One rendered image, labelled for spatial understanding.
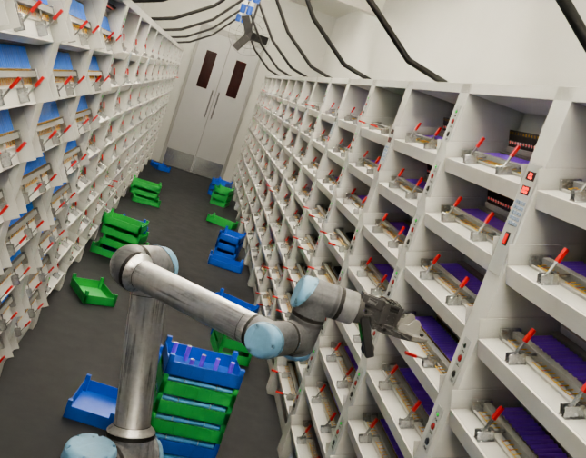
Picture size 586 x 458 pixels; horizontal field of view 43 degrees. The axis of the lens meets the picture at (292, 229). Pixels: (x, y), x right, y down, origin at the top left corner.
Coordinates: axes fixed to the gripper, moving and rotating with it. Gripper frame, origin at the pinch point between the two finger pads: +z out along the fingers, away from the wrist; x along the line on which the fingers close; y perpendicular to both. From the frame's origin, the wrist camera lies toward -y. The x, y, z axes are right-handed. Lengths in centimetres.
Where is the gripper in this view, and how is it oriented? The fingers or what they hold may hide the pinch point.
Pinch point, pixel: (420, 339)
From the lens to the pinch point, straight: 209.2
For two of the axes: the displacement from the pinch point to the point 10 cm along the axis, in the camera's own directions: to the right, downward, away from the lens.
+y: 3.6, -9.2, -1.5
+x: -1.1, -2.0, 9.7
